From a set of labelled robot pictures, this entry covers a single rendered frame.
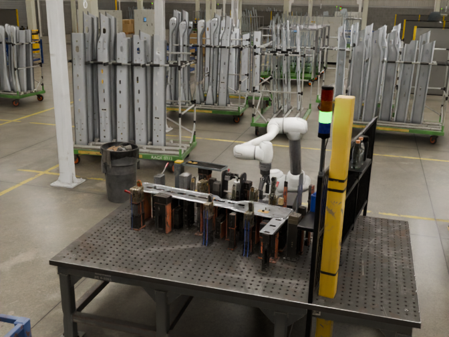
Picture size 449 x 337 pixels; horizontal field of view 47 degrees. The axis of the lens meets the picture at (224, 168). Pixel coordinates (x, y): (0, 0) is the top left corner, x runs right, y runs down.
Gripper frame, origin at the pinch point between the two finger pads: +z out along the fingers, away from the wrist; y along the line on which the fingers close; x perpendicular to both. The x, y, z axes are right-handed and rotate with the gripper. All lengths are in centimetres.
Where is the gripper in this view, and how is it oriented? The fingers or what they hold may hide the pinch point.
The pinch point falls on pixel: (264, 194)
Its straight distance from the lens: 392.4
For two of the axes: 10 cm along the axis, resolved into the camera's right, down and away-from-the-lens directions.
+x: 9.0, 1.4, -4.0
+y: -4.3, 2.7, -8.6
